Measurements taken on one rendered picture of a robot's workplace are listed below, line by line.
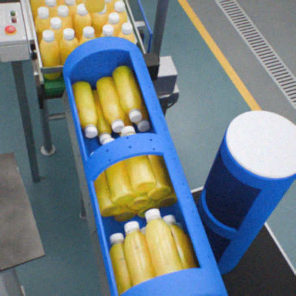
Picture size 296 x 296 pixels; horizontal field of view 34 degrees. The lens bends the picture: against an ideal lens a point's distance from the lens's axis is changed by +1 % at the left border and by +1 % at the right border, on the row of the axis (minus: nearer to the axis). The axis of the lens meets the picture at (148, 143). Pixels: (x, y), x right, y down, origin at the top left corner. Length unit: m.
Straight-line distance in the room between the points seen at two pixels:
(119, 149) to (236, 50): 2.31
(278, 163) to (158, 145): 0.47
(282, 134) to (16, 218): 0.92
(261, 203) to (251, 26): 2.21
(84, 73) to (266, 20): 2.37
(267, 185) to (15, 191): 0.81
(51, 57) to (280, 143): 0.88
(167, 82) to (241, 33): 1.68
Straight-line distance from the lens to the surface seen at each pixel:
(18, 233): 1.43
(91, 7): 1.64
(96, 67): 1.67
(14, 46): 1.80
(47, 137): 2.65
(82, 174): 1.67
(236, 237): 1.97
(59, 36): 1.85
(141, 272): 1.23
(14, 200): 1.48
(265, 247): 2.49
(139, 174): 1.31
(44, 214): 2.59
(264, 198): 1.70
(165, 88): 2.08
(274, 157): 1.64
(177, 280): 1.15
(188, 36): 3.53
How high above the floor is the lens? 2.30
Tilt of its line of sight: 54 degrees down
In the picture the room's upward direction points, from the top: 10 degrees clockwise
